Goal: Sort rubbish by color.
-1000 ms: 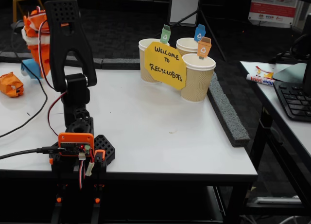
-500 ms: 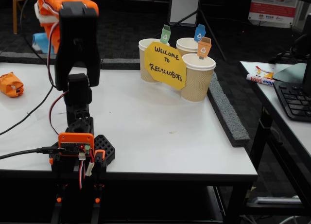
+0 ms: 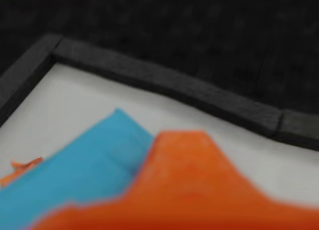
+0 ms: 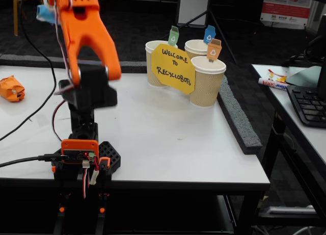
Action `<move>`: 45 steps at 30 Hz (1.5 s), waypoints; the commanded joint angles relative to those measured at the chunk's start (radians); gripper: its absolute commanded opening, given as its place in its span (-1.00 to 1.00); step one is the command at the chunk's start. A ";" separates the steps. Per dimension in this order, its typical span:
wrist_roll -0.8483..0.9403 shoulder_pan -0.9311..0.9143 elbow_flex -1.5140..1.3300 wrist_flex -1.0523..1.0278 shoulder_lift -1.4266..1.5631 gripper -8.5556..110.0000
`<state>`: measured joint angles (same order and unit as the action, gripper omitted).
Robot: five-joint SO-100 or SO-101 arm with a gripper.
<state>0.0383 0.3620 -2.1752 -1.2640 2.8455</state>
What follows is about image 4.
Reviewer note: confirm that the yellow welcome paper sign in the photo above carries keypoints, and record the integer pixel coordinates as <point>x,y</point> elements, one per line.
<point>173,74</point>

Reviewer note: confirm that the orange black robot arm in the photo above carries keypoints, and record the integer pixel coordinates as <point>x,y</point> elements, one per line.
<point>86,36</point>

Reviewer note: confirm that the paper cup with blue label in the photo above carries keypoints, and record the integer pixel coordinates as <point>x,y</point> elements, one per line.
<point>194,49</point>

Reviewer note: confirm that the blue paper wad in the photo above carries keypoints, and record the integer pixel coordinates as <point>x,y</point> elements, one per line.
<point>45,14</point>

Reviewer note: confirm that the paper cup with green label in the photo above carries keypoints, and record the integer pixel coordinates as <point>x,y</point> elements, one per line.
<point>150,66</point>

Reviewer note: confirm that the orange crumpled paper wad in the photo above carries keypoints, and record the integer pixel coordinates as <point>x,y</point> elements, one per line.
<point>11,89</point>

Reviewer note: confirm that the short grey foam strip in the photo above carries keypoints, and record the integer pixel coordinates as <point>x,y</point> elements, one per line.
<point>135,66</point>

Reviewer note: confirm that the orange controller board housing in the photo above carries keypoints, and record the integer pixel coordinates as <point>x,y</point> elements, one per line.
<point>76,156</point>

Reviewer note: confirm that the black tripod stand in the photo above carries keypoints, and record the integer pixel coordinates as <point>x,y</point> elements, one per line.
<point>221,33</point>

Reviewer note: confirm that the black table clamp orange knob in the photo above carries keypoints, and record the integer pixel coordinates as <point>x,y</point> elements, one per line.
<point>61,209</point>
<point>104,162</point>

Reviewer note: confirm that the paper cup with orange label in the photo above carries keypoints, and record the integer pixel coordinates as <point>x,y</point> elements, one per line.
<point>207,87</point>

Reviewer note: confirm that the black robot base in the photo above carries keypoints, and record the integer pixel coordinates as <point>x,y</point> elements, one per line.
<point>109,153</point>

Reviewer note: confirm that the white power strip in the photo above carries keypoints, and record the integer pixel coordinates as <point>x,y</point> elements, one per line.
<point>287,210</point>

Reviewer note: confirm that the white standing panel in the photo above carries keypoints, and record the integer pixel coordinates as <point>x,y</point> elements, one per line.
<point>191,8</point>

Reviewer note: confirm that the orange recycling bin label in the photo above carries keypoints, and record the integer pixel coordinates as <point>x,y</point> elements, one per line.
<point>214,51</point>

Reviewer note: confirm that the red white poster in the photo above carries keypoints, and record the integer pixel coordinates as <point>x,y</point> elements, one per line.
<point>285,10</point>

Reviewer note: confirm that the green recycling bin label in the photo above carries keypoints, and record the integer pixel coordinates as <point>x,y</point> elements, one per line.
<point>173,38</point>

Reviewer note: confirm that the black keyboard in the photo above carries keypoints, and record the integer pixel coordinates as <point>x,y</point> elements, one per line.
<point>308,107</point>

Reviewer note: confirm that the white table black frame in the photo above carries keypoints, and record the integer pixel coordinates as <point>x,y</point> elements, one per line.
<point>282,100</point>

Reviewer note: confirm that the white power connector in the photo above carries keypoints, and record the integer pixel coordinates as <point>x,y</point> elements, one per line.
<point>93,177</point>

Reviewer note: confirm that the red yellow candy wrapper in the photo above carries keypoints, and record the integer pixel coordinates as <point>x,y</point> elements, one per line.
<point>280,79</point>

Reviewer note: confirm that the blue recycling bin label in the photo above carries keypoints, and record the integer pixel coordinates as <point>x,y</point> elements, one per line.
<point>209,36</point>

